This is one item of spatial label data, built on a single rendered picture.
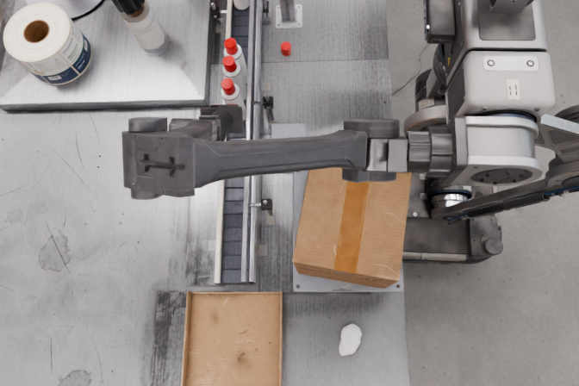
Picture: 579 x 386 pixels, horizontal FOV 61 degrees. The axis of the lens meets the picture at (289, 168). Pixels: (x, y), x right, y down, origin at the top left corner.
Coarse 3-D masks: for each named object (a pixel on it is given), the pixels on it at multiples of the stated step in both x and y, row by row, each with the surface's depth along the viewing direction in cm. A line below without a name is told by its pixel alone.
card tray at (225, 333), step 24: (192, 312) 136; (216, 312) 136; (240, 312) 135; (264, 312) 135; (192, 336) 134; (216, 336) 134; (240, 336) 133; (264, 336) 133; (192, 360) 132; (216, 360) 132; (240, 360) 131; (264, 360) 131; (192, 384) 130; (216, 384) 130; (240, 384) 130; (264, 384) 129
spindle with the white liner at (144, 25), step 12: (120, 0) 129; (132, 0) 131; (144, 0) 136; (132, 12) 135; (144, 12) 139; (132, 24) 140; (144, 24) 141; (156, 24) 146; (144, 36) 145; (156, 36) 148; (144, 48) 153; (156, 48) 152
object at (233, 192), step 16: (256, 0) 160; (240, 16) 158; (240, 32) 156; (224, 192) 141; (240, 192) 141; (224, 208) 140; (240, 208) 139; (224, 224) 138; (240, 224) 138; (224, 240) 137; (240, 240) 136; (224, 256) 135; (240, 256) 135; (224, 272) 134; (240, 272) 134
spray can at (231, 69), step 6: (222, 60) 130; (228, 60) 130; (234, 60) 130; (222, 66) 135; (228, 66) 130; (234, 66) 132; (228, 72) 133; (234, 72) 133; (240, 72) 135; (234, 78) 135; (240, 78) 137; (240, 84) 140; (240, 90) 143; (246, 90) 146
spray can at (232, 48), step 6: (228, 42) 132; (234, 42) 132; (228, 48) 132; (234, 48) 133; (240, 48) 136; (228, 54) 135; (234, 54) 135; (240, 54) 136; (240, 60) 138; (240, 66) 140; (246, 66) 145; (246, 72) 146; (246, 78) 148
